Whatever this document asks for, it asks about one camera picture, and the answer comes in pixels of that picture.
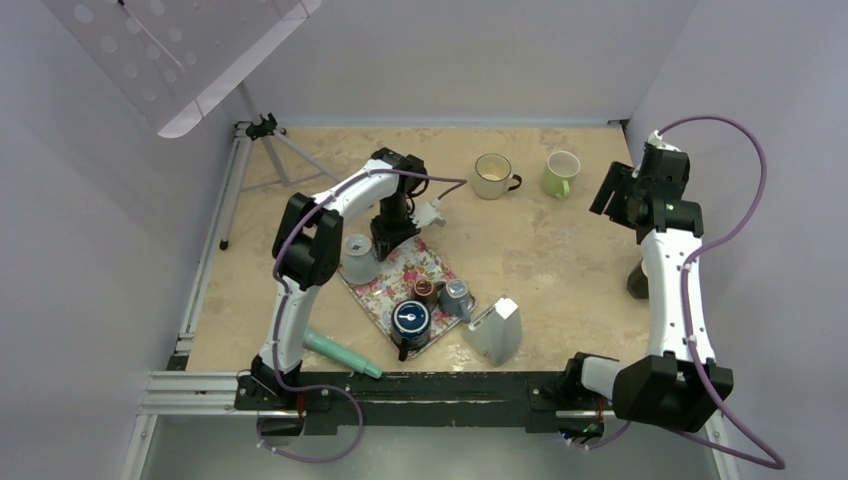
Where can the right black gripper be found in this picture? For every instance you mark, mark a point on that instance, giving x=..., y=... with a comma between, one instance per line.
x=620, y=178

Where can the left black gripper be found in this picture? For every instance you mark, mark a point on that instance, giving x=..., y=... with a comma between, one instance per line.
x=386, y=240

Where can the grey mug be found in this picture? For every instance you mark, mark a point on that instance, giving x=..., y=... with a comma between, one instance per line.
x=359, y=264

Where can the light green mug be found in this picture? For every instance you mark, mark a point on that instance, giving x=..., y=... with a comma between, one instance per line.
x=561, y=169

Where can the brown small mug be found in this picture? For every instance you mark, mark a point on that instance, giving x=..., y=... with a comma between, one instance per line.
x=427, y=292

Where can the blue-grey small mug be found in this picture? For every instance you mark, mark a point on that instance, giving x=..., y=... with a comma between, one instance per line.
x=454, y=300

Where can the cream mug black handle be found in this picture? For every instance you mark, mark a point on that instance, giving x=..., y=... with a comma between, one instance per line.
x=494, y=176

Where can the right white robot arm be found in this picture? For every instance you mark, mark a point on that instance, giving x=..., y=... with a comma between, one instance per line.
x=669, y=298

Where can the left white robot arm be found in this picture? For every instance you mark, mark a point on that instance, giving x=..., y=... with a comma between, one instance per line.
x=308, y=250

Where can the dark blue mug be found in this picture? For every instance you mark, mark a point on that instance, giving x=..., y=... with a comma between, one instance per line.
x=410, y=326

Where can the teal cylindrical bottle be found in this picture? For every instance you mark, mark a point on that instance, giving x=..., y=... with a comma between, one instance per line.
x=340, y=354

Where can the silver wedge box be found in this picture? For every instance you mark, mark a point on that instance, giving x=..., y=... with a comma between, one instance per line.
x=496, y=334

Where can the silver tripod stand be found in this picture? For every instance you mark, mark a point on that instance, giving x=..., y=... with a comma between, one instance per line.
x=262, y=128

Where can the perforated clear panel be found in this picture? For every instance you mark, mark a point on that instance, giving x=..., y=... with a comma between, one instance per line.
x=176, y=61

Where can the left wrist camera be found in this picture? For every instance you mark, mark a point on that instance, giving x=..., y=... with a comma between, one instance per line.
x=428, y=214

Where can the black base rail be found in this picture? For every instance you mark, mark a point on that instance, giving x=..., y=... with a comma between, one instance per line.
x=535, y=401

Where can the aluminium frame rail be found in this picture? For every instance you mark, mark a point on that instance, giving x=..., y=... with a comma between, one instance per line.
x=188, y=428

